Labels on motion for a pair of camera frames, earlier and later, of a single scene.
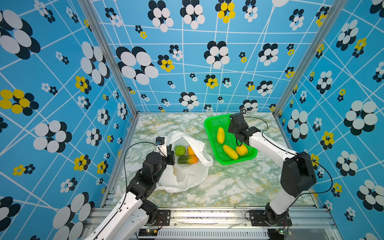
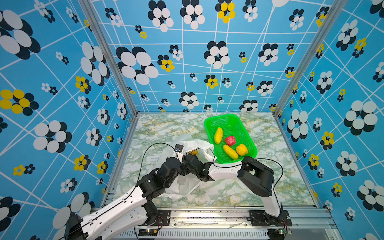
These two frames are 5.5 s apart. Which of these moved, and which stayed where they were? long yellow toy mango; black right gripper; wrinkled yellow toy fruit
Moved: black right gripper
Stayed: wrinkled yellow toy fruit; long yellow toy mango
